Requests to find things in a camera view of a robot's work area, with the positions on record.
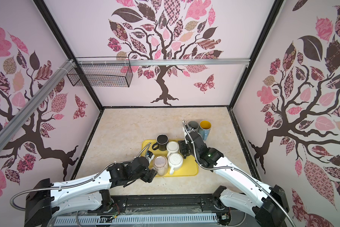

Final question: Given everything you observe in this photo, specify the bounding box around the pink iridescent mug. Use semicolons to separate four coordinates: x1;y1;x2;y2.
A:
153;156;168;176

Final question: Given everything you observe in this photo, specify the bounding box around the grey ceramic mug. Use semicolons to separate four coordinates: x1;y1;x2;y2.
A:
188;121;199;132

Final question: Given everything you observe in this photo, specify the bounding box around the blue butterfly mug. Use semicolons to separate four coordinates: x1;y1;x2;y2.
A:
198;120;212;141

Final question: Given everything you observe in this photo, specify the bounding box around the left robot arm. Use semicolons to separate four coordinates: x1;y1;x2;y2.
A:
24;157;157;227

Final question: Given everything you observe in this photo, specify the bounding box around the black mug white base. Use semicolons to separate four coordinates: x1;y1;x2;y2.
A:
179;143;188;159

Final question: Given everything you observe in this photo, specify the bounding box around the small white ceramic mug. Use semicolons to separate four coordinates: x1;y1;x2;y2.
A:
166;141;179;157

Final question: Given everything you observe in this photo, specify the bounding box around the black ceramic mug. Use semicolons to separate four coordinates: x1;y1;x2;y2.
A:
152;134;169;151

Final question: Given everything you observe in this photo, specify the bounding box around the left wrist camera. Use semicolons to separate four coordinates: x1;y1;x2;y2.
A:
144;151;154;164

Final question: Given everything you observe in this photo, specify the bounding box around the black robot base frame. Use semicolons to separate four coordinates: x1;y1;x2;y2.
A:
40;192;287;227

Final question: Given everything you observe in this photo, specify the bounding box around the white slotted cable duct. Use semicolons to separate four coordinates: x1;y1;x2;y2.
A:
53;213;218;227

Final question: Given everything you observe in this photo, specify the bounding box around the black wire basket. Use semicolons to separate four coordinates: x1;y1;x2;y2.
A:
67;57;134;88

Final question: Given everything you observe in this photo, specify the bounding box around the aluminium rail back wall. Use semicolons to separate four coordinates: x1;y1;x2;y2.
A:
77;58;250;66

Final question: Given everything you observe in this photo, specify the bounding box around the aluminium rail wall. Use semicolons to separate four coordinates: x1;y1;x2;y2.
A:
0;60;75;152
77;58;250;66

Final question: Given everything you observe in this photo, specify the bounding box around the aluminium rail left wall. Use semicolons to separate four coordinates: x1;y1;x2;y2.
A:
0;60;75;152

